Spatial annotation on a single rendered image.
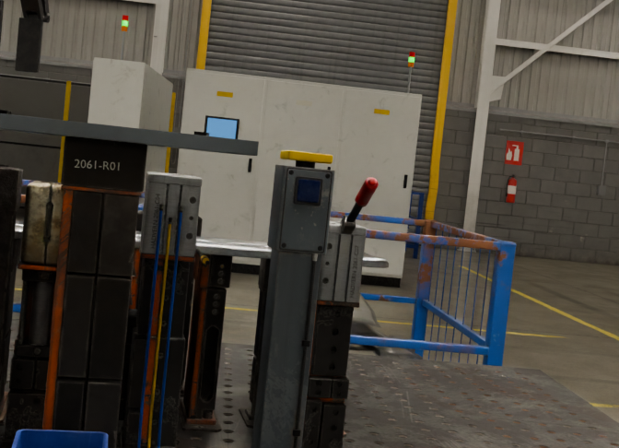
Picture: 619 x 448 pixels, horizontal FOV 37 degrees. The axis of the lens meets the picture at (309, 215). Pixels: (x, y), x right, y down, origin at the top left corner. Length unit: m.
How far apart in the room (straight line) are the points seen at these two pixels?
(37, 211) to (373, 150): 8.15
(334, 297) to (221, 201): 7.89
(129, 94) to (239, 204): 1.54
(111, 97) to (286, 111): 1.73
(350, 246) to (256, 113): 7.91
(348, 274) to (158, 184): 0.31
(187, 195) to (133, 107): 7.95
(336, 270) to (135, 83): 7.97
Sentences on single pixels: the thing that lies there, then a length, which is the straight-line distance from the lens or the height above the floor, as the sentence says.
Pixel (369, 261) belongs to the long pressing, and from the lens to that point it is 1.51.
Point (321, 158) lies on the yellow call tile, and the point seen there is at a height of 1.15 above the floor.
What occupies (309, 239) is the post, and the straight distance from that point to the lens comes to 1.19.
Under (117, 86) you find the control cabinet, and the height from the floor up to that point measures 1.74.
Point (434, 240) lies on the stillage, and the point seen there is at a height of 0.93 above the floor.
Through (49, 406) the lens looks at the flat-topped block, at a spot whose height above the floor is 0.81.
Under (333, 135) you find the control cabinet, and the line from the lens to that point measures 9.32.
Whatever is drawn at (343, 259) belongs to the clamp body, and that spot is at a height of 1.01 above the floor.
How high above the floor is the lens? 1.14
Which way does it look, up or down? 3 degrees down
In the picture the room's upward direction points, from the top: 6 degrees clockwise
